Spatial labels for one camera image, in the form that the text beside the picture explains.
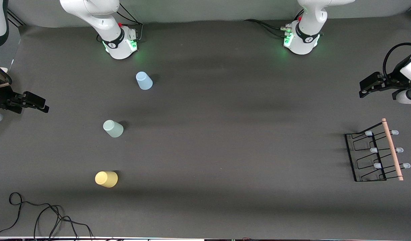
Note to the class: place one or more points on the dark grey table mat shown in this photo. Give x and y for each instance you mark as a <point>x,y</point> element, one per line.
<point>225,184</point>

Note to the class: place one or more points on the yellow plastic cup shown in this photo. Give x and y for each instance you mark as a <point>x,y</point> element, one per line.
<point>106,179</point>

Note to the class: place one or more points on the light blue plastic cup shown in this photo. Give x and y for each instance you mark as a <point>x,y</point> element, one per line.
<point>144,81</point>

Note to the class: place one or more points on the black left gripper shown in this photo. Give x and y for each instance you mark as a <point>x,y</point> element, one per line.
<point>394,83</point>

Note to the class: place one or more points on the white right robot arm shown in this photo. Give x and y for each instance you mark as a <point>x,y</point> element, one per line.
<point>101,16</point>

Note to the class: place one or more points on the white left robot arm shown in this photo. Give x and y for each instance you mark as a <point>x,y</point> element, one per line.
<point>305,43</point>

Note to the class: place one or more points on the pale green plastic cup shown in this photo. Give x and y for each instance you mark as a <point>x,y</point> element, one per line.
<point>113,129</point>

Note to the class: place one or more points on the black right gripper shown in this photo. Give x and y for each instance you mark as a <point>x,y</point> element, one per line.
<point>0,96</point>

